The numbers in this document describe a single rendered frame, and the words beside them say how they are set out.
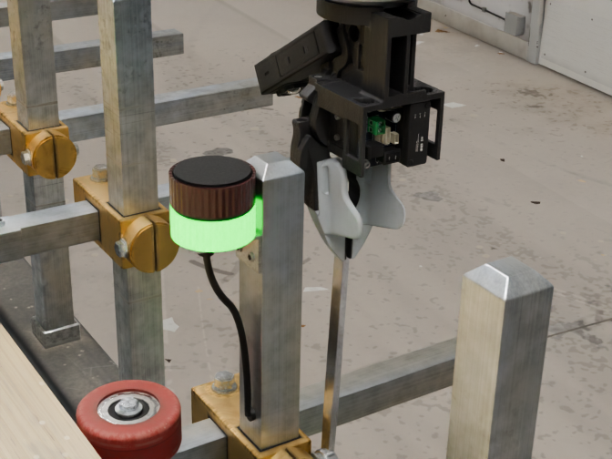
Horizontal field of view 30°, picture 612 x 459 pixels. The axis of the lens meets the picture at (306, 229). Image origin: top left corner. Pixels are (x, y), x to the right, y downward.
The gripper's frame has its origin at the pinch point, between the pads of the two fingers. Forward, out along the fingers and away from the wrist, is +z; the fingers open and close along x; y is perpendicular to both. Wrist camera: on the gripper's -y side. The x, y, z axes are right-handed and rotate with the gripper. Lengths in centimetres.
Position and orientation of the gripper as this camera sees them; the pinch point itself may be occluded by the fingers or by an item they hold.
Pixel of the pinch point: (341, 239)
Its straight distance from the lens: 90.3
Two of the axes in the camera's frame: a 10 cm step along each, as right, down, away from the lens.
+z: -0.2, 9.0, 4.3
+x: 8.5, -2.1, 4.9
